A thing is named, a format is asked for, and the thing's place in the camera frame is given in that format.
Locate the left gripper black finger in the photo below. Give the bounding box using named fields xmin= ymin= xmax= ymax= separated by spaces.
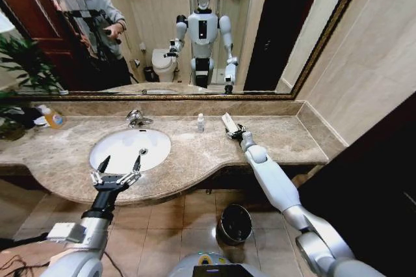
xmin=118 ymin=155 xmax=143 ymax=187
xmin=90 ymin=155 xmax=111 ymax=187

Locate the white rectangular box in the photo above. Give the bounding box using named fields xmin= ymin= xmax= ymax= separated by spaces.
xmin=221 ymin=112 xmax=241 ymax=133

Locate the white oval sink basin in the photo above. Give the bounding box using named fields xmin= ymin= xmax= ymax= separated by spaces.
xmin=89 ymin=128 xmax=172 ymax=176

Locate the round black trash bin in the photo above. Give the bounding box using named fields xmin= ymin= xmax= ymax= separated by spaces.
xmin=216 ymin=204 xmax=254 ymax=247

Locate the small black bin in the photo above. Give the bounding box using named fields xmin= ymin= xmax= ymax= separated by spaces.
xmin=143 ymin=66 xmax=160 ymax=83

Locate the chrome faucet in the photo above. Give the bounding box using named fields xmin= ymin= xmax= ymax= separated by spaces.
xmin=125 ymin=109 xmax=154 ymax=128

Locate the orange liquid soap bottle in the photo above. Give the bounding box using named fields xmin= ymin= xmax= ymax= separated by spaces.
xmin=44 ymin=107 xmax=64 ymax=129

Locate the black pouch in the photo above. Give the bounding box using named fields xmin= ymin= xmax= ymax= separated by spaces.
xmin=9 ymin=107 xmax=45 ymax=129

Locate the dark plant pot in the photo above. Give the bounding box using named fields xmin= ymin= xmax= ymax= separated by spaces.
xmin=0 ymin=120 xmax=27 ymax=142

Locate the white toilet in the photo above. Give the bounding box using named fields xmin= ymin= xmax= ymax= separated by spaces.
xmin=151 ymin=47 xmax=179 ymax=83

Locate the white robot front shell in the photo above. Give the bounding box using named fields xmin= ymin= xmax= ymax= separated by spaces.
xmin=167 ymin=250 xmax=271 ymax=277

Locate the green leafy plant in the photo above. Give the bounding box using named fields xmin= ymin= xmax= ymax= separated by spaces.
xmin=0 ymin=34 xmax=68 ymax=128

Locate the dark wooden door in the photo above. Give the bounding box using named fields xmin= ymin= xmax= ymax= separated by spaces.
xmin=297 ymin=93 xmax=416 ymax=277

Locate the person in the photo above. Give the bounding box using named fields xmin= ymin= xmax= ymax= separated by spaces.
xmin=53 ymin=0 xmax=133 ymax=86

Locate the black cable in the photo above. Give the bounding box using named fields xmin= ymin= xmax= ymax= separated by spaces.
xmin=0 ymin=253 xmax=51 ymax=277

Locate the black camera tripod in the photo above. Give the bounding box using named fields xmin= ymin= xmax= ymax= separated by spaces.
xmin=64 ymin=8 xmax=123 ymax=63

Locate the gold framed wall mirror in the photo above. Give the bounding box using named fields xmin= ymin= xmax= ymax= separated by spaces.
xmin=0 ymin=0 xmax=372 ymax=101

